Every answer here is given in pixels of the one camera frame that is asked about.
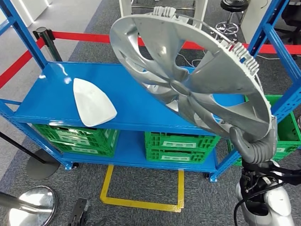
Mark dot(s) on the blue metal shelf rack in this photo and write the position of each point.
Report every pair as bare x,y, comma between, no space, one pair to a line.
59,93

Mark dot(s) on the yellow floor tape square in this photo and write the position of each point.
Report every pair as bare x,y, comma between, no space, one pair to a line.
141,204

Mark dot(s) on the long red barrier belt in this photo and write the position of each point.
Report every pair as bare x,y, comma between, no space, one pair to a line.
82,37

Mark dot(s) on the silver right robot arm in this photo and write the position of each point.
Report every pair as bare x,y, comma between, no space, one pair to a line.
277,199

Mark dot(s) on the white desk side panel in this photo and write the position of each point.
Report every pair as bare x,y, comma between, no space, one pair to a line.
253,18

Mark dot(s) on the green plastic crate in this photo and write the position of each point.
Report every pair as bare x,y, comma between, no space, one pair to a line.
82,140
179,148
287,131

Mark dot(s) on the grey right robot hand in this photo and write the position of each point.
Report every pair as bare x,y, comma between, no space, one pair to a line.
241,145

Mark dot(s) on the white desk frame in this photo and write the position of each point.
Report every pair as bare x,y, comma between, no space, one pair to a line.
124,7

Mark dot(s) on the chrome stanchion base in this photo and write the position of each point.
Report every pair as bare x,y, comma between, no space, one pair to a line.
35,206

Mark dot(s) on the grey plastic wheel hubcap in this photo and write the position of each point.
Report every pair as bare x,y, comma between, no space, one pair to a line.
164,46

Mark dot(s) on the black round stool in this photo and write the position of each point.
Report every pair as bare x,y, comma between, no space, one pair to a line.
231,6

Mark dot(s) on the grey disc base stanchion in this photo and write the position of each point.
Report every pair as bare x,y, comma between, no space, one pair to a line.
44,165

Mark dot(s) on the white plastic mirror cover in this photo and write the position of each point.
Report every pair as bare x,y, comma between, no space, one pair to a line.
93,103

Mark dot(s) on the black office chair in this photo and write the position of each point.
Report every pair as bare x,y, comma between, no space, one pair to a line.
291,15

